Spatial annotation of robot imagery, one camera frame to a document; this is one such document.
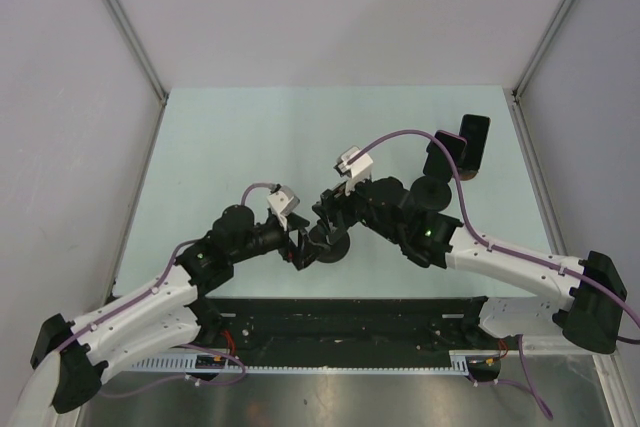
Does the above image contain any silver white phone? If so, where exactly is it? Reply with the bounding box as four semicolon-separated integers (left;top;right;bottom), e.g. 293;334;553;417
309;225;332;249

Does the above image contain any white slotted cable duct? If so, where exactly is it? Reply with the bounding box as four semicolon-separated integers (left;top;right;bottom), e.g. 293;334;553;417
125;350;499;376

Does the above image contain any purple phone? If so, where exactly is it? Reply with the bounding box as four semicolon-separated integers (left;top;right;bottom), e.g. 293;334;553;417
423;130;467;183

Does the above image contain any aluminium frame post right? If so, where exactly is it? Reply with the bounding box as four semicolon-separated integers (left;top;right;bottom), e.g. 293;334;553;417
511;0;578;102

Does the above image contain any aluminium frame post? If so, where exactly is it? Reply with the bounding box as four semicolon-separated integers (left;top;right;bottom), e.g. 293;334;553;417
101;0;169;107
511;0;578;102

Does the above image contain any aluminium table rail right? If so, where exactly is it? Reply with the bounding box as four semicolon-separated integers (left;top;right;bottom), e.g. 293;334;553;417
504;89;568;254

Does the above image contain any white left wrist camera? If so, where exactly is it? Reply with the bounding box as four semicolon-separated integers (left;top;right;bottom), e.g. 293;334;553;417
267;184;300;231

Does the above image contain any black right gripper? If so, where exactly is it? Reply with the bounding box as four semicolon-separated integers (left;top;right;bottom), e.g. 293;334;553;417
314;170;403;244

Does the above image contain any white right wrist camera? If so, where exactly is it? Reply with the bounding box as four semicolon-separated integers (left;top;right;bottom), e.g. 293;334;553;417
334;146;373;196

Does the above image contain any aluminium frame post left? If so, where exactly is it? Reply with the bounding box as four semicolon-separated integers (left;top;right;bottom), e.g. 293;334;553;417
101;0;169;107

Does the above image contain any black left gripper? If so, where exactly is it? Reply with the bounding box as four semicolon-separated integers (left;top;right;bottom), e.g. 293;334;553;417
229;212;328;269

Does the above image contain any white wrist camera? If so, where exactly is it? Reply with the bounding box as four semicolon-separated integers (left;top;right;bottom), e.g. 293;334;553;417
334;146;373;196
267;184;300;231

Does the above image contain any black stand with ball joint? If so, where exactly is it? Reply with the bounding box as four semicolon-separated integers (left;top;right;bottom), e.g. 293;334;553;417
318;233;351;264

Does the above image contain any round wooden phone stand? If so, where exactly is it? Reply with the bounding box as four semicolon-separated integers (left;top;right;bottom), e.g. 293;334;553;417
452;168;478;182

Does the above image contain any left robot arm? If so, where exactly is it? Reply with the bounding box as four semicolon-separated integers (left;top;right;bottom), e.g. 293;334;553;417
22;204;350;417

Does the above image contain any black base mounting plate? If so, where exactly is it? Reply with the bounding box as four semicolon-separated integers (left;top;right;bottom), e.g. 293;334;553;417
194;297;516;367

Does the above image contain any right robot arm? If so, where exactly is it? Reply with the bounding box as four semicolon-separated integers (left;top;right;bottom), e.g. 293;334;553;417
313;177;627;354

